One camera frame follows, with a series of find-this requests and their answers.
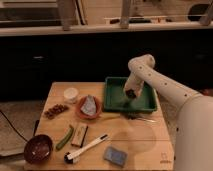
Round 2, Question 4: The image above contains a green plastic tray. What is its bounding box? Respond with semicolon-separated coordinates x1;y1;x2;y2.
103;77;157;113

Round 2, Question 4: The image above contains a black cable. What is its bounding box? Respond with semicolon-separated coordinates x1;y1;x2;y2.
0;109;29;144

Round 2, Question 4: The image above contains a green cucumber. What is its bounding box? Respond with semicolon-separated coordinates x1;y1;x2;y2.
56;125;74;151

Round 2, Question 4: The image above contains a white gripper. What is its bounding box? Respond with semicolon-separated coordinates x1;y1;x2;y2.
124;74;144;95

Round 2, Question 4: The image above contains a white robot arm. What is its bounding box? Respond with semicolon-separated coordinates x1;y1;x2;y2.
124;54;213;171

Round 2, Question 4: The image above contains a blue sponge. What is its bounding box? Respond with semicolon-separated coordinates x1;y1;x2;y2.
103;146;127;167

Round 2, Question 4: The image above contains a dark metallic cup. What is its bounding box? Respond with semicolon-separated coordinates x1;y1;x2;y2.
125;89;136;99

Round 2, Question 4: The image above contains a wooden block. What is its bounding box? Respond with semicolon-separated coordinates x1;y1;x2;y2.
71;123;88;147

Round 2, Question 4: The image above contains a white handled brush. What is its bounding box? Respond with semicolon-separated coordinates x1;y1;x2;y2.
64;134;108;164

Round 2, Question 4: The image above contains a grey crumpled cloth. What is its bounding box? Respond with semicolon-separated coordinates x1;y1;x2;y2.
81;95;97;116

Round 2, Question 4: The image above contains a small white cup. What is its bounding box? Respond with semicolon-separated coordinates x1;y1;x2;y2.
63;87;79;103

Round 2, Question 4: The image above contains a brown grape bunch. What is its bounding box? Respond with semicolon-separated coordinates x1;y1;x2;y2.
44;104;69;119

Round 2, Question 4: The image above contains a dark purple bowl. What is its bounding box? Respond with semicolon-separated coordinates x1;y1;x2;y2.
24;134;53;164

